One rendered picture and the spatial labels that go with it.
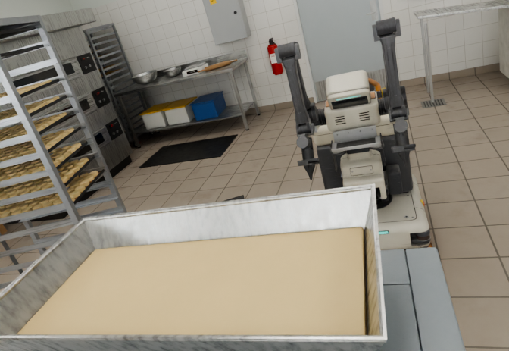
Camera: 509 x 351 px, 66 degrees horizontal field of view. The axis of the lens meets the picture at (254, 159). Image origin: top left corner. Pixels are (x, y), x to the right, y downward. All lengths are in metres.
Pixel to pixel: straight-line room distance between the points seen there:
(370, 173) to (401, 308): 1.68
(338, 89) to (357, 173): 0.51
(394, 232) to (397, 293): 1.74
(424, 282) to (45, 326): 0.57
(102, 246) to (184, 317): 0.32
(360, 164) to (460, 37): 3.76
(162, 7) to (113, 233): 5.65
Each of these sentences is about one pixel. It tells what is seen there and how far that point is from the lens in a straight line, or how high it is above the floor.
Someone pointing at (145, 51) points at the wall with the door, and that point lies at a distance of 6.59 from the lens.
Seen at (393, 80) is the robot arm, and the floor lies 1.15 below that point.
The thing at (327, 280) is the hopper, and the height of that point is 1.27.
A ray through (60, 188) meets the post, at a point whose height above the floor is 1.06.
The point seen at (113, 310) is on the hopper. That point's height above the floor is 1.27.
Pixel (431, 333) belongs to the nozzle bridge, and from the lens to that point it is 0.60.
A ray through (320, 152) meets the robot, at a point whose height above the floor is 0.65.
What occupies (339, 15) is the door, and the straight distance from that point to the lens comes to 5.67.
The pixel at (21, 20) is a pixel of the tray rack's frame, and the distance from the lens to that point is 2.21.
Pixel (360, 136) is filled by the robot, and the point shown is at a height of 0.83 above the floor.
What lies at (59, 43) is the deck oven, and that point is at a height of 1.72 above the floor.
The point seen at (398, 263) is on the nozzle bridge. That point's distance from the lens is 0.70.
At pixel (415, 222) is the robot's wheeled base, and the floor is 0.28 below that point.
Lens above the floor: 1.62
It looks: 22 degrees down
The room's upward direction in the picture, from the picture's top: 16 degrees counter-clockwise
